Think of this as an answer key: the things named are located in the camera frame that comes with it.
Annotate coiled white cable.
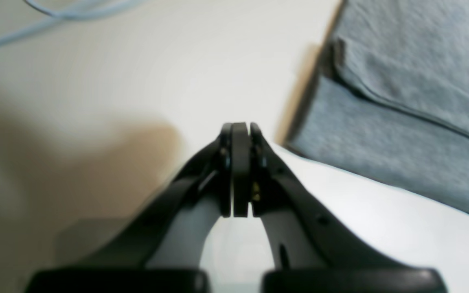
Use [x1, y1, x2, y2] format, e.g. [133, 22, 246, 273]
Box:
[0, 0, 145, 51]

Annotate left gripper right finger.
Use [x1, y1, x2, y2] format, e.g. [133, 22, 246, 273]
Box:
[246, 122, 404, 269]

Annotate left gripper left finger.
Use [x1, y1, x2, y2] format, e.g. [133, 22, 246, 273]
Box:
[80, 122, 243, 269]

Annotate grey t-shirt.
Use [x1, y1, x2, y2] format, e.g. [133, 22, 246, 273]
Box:
[285, 0, 469, 214]

